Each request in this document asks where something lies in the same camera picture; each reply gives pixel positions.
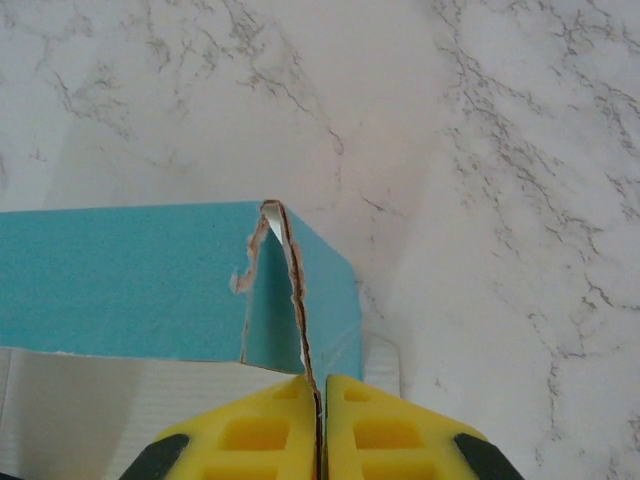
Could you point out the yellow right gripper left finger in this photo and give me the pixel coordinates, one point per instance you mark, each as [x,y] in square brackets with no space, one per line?
[250,440]

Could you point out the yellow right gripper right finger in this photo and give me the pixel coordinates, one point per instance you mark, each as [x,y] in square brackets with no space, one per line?
[390,435]

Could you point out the teal and white paper box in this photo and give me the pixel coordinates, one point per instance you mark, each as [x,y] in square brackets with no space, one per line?
[125,280]

